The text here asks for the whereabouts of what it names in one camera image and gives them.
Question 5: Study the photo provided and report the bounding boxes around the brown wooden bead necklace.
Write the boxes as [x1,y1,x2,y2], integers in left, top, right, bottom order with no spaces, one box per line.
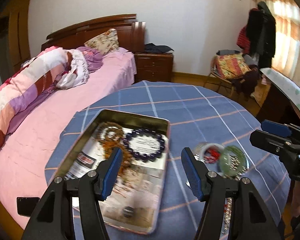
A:
[95,121,133,178]

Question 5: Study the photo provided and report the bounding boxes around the dark clothes on nightstand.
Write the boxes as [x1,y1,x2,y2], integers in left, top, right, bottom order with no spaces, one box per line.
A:
[145,43,174,54]

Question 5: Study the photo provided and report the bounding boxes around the wooden nightstand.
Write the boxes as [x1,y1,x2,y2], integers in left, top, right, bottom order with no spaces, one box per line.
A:
[134,53,174,82]

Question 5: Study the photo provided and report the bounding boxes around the dark coats on rack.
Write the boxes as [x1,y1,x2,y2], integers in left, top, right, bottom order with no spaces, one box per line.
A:
[246,1,276,69]

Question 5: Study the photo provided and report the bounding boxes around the wooden wardrobe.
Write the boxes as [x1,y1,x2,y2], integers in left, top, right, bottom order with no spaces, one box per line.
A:
[0,0,30,86]

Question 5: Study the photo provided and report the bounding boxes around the dark wooden desk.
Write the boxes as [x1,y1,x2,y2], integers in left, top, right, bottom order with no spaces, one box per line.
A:
[256,68,300,126]

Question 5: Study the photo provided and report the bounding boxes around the orange patterned curtain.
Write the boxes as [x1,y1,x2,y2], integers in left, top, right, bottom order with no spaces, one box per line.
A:
[255,0,300,87]

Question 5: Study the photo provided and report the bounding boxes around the floral pillow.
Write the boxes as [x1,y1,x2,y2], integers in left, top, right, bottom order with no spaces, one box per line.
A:
[84,28,119,56]

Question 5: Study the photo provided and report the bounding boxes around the red garment on rack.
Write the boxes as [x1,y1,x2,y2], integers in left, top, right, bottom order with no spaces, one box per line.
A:
[237,26,250,54]

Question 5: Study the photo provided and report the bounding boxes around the white jade bangle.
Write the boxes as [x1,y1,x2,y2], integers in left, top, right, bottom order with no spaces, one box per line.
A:
[193,142,225,164]

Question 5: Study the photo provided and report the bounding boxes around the purple garment on bed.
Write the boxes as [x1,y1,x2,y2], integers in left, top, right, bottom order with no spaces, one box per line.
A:
[77,46,103,73]

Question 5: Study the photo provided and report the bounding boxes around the blue plaid tablecloth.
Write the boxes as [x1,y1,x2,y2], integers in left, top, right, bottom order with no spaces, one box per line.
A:
[45,81,290,239]

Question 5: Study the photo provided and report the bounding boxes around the dark purple bead bracelet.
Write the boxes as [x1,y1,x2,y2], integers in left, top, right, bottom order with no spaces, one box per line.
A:
[122,128,166,163]

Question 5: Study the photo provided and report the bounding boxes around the pink metal tin box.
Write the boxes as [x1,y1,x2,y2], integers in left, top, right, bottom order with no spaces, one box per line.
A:
[53,109,170,235]

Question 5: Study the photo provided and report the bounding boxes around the black smartphone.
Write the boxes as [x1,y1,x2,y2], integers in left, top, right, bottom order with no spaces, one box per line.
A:
[17,197,40,217]

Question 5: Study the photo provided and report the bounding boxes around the green jade bangle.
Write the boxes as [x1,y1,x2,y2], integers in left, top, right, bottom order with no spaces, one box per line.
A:
[218,146,249,179]

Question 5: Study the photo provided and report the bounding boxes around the wooden headboard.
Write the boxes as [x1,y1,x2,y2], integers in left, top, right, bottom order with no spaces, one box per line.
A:
[41,14,146,53]

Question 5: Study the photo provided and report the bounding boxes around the metallic bead necklace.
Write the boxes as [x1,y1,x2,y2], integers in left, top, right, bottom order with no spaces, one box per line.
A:
[225,152,249,181]

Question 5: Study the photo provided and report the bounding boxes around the colourful patchwork cushion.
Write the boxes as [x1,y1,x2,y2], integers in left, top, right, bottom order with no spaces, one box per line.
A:
[216,53,250,80]

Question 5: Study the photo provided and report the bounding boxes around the wooden chair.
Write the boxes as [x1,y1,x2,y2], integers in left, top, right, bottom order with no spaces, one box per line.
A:
[208,49,259,99]

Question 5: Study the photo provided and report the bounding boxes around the bed with pink sheet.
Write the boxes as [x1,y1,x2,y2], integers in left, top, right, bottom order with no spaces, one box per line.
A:
[0,48,136,229]

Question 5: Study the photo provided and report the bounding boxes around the pink patchwork quilt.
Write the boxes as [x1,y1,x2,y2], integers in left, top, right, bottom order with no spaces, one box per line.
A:
[0,46,89,147]

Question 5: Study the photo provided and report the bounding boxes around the white pearl necklace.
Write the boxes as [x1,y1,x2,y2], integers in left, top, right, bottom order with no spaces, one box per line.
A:
[221,197,233,233]

